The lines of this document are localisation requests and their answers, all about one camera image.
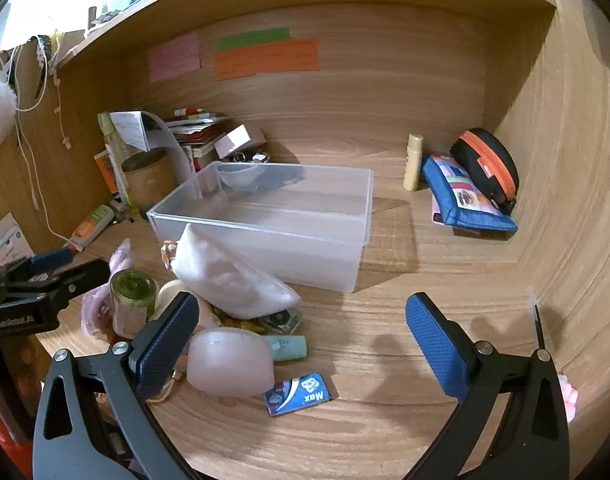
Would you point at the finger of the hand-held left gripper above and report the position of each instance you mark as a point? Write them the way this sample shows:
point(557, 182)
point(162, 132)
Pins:
point(50, 259)
point(87, 274)

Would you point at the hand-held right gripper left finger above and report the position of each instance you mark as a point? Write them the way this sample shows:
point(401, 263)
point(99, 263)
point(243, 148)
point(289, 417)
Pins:
point(165, 345)

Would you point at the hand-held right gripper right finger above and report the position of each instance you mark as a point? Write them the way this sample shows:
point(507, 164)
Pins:
point(435, 340)

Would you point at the small labelled jar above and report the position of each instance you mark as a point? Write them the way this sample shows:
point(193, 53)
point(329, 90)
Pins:
point(130, 305)

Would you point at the white tape roll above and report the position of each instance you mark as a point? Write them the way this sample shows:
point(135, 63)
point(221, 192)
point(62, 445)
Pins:
point(166, 291)

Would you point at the white plastic bag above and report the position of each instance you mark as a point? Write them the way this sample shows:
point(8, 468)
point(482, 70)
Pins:
point(225, 275)

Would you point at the dark patterned round tin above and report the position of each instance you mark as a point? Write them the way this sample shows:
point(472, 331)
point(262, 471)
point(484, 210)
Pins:
point(280, 320)

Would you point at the teal small tube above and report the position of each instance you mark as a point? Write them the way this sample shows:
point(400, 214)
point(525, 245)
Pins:
point(287, 347)

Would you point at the blue small packet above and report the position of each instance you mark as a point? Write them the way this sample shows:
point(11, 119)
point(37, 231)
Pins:
point(297, 394)

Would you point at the clear plastic container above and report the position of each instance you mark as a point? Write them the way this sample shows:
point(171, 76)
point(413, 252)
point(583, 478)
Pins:
point(310, 260)

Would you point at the white printed card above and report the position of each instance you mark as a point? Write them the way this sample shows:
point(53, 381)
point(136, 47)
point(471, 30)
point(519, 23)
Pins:
point(7, 245)

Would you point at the orange white tube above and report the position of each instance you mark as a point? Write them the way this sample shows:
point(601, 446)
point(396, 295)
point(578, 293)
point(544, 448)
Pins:
point(90, 225)

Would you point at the orange small box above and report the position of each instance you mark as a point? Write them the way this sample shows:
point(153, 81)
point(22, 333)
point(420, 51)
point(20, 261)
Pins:
point(104, 172)

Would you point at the black pen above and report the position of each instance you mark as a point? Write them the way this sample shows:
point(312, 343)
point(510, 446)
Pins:
point(539, 325)

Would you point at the yellow green bottle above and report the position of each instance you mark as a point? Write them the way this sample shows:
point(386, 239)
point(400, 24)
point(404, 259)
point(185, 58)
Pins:
point(112, 150)

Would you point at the pink fluffy item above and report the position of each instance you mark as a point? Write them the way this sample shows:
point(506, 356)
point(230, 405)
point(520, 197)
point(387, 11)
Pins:
point(570, 395)

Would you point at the blue fabric pouch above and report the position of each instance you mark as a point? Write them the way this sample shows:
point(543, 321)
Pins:
point(460, 195)

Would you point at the white handwritten paper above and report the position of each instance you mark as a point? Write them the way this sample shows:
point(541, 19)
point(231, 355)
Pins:
point(130, 130)

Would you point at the translucent curved plastic sheet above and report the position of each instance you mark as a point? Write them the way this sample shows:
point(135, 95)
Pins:
point(174, 145)

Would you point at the cream plastic bottle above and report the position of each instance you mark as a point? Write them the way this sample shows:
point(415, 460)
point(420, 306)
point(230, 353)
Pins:
point(413, 162)

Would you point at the stack of books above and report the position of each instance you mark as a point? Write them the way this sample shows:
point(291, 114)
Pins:
point(200, 132)

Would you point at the black orange zip case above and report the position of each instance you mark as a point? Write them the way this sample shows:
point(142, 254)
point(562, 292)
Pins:
point(485, 160)

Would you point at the white small box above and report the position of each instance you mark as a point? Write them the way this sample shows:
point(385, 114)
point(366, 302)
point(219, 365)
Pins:
point(232, 141)

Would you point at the small metal trinkets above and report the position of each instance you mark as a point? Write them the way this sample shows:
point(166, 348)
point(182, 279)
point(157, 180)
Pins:
point(250, 157)

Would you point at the pink sticky note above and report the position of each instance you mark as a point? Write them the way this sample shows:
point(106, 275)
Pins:
point(174, 57)

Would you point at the orange sticky note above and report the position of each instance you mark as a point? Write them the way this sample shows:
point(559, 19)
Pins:
point(265, 59)

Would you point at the green sticky note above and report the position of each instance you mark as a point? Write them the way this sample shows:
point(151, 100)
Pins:
point(252, 37)

